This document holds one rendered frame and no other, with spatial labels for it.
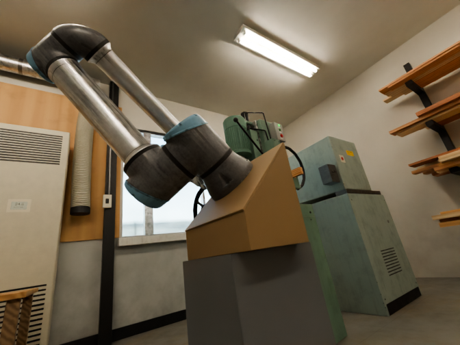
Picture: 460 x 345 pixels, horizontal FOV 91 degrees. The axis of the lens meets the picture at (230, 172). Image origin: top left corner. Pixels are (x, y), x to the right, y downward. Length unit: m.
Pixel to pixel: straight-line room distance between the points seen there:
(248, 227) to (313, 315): 0.32
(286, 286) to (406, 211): 2.86
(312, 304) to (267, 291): 0.16
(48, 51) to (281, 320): 1.10
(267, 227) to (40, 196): 2.00
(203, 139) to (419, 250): 3.06
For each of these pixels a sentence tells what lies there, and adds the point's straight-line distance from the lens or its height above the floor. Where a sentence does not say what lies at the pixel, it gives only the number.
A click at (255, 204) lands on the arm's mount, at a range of 0.57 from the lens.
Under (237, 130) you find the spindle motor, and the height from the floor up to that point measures 1.37.
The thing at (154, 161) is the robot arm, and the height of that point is 0.86.
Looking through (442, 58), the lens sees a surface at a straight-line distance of 3.16.
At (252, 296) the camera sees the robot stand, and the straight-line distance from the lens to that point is 0.60.
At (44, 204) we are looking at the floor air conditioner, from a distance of 2.31.
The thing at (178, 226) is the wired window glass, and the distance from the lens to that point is 2.82.
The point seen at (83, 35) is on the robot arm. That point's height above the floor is 1.35.
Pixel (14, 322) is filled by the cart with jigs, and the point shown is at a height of 0.41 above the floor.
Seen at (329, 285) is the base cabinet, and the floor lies 0.28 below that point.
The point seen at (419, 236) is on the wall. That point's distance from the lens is 3.42.
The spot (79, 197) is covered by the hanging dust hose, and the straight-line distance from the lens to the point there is 2.43.
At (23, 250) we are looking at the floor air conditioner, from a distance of 2.25.
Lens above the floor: 0.55
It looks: 20 degrees up
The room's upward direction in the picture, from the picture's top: 9 degrees counter-clockwise
